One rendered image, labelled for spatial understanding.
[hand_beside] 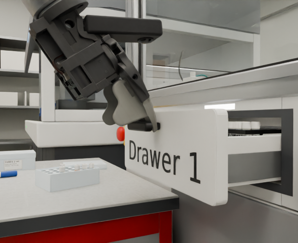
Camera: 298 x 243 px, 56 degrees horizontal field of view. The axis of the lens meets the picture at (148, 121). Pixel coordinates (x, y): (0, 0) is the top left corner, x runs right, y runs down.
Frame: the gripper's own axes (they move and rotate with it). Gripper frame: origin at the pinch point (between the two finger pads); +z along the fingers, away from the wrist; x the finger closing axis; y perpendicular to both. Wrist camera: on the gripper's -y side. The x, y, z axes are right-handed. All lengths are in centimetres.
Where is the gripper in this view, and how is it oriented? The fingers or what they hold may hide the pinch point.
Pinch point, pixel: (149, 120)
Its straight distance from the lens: 43.4
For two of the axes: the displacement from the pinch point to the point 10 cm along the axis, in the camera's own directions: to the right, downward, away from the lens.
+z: 5.2, 8.2, 2.5
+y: -7.4, 5.8, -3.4
